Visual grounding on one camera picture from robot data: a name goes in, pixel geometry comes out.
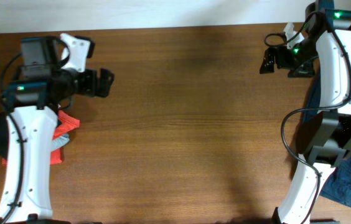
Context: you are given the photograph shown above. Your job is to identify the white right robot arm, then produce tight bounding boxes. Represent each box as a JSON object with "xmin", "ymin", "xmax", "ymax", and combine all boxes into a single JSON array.
[{"xmin": 260, "ymin": 0, "xmax": 351, "ymax": 223}]

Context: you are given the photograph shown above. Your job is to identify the red folded t-shirt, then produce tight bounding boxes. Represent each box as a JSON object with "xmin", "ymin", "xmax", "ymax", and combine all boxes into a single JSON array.
[{"xmin": 1, "ymin": 110, "xmax": 80, "ymax": 166}]

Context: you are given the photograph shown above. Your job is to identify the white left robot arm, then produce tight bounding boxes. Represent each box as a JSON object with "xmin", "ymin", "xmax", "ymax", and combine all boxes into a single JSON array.
[{"xmin": 0, "ymin": 33, "xmax": 115, "ymax": 223}]

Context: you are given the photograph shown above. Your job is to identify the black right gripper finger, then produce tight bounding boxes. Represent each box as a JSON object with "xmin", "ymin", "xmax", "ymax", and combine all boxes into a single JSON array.
[
  {"xmin": 288, "ymin": 63, "xmax": 316, "ymax": 78},
  {"xmin": 260, "ymin": 47, "xmax": 276, "ymax": 74}
]

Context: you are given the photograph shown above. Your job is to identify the black t-shirt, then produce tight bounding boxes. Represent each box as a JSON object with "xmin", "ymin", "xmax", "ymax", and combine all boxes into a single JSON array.
[{"xmin": 0, "ymin": 113, "xmax": 9, "ymax": 159}]

